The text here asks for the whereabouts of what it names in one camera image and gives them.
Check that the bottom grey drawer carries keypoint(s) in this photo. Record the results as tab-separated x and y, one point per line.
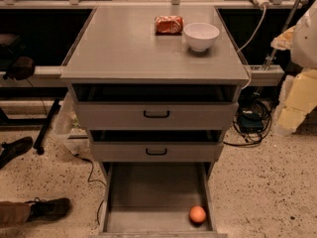
153	200

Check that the metal stand pole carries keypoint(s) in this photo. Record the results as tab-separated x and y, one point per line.
284	27

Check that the white ceramic bowl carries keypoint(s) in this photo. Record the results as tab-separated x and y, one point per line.
200	36

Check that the middle grey drawer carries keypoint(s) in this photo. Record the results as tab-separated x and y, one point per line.
156	146

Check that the brown trouser leg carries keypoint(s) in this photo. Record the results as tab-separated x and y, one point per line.
13	213

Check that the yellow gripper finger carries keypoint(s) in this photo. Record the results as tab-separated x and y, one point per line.
283	41
297	99

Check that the grey drawer cabinet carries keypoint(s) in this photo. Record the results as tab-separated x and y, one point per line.
120	45

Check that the crushed red soda can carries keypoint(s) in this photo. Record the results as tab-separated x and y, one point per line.
169	25

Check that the grey drawer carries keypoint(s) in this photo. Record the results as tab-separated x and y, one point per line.
156	146
134	106
153	200

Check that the orange fruit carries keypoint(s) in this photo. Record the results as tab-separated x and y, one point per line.
197	214

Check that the top grey drawer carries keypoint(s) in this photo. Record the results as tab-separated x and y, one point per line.
134	106

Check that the black shoe far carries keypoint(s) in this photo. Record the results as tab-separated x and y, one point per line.
15	149

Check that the clear plastic bag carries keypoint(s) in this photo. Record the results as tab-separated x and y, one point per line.
67	129

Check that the black shoe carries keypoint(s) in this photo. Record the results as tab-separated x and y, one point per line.
15	149
48	210

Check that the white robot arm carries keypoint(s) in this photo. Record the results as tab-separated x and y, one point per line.
304	43

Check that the black shoe near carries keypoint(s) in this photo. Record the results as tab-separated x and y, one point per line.
48	210

